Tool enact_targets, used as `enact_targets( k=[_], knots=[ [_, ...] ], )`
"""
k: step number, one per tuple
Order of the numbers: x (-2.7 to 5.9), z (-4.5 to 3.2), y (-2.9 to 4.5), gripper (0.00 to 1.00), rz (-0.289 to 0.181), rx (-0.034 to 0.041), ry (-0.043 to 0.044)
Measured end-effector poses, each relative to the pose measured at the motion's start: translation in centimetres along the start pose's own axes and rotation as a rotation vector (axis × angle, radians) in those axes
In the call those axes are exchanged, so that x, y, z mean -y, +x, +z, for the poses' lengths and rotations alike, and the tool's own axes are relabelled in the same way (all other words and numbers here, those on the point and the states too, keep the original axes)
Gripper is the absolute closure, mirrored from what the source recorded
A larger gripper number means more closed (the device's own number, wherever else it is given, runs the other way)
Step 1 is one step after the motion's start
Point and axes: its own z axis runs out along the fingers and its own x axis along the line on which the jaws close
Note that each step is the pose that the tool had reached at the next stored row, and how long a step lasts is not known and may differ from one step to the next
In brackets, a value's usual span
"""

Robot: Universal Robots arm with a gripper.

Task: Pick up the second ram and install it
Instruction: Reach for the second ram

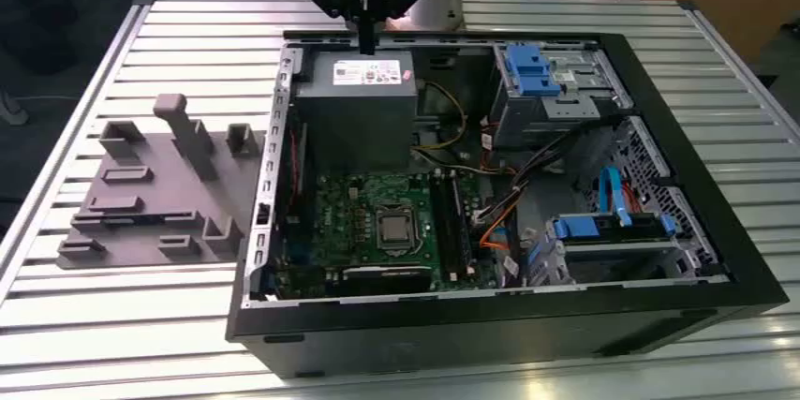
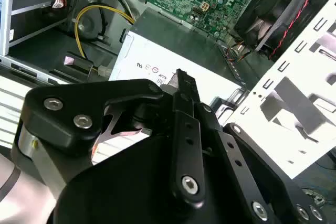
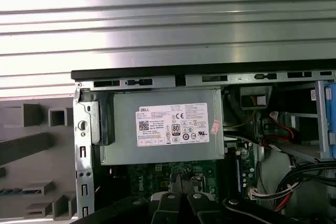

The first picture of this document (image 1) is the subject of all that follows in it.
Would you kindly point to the white desk foot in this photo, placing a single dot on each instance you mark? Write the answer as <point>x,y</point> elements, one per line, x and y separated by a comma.
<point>13,107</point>

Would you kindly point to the black open PC case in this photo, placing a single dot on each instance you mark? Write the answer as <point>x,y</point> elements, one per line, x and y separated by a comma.
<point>501,325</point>

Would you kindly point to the blue drive latch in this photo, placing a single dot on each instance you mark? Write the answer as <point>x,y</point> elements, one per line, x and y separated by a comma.
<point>531,72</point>

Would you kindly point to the black RAM slot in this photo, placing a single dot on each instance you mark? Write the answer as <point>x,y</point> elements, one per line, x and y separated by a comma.
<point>443,222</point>
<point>458,222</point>

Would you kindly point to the silver CPU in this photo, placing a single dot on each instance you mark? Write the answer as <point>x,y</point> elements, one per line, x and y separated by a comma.
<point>395,230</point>

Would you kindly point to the grey power supply unit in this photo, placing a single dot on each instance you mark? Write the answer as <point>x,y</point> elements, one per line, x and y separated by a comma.
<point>350,123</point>

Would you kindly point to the grey parts rack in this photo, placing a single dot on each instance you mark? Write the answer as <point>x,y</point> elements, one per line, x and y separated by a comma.
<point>163,194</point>

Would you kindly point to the hard disk in blue carrier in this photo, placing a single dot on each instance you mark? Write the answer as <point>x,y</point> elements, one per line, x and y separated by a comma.
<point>575,226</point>

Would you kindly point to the green motherboard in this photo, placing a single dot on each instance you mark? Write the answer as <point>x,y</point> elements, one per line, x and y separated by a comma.
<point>350,231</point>

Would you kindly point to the silver drive cage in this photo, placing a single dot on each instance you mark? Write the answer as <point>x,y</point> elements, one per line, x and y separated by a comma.
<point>575,105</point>

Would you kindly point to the black graphics card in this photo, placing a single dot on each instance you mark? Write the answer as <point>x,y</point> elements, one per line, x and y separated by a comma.
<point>387,278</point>

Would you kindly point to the silver disk bay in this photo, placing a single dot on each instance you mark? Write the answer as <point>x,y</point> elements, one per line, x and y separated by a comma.
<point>626,246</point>

